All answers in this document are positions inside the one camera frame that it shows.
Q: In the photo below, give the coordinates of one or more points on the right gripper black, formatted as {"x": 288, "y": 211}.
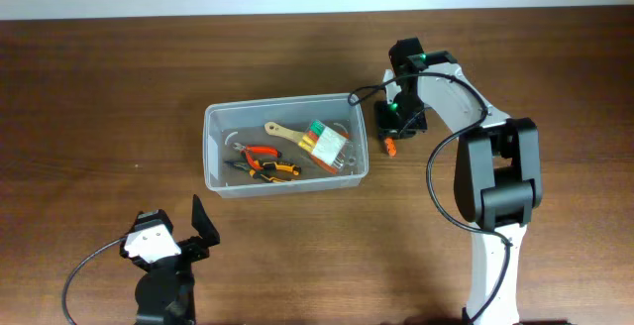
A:
{"x": 401, "y": 130}

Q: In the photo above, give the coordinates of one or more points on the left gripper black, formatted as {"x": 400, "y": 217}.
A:
{"x": 188, "y": 250}

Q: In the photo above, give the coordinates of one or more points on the orange perforated strip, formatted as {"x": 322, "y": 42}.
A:
{"x": 390, "y": 147}

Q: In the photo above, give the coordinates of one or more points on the clear screwdriver bit case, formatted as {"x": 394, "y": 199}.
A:
{"x": 324, "y": 144}

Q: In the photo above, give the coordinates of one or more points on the orange black long-nose pliers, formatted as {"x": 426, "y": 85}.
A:
{"x": 267, "y": 171}

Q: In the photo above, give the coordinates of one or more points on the wooden handled orange scraper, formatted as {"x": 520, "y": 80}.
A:
{"x": 293, "y": 136}

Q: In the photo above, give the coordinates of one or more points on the red handled cutting pliers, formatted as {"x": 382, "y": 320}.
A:
{"x": 250, "y": 157}

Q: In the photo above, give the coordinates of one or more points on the clear plastic container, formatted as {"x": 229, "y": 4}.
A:
{"x": 243, "y": 122}

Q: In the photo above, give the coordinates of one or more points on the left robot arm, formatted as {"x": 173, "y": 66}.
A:
{"x": 165, "y": 293}

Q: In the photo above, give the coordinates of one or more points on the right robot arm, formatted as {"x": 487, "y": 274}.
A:
{"x": 497, "y": 182}

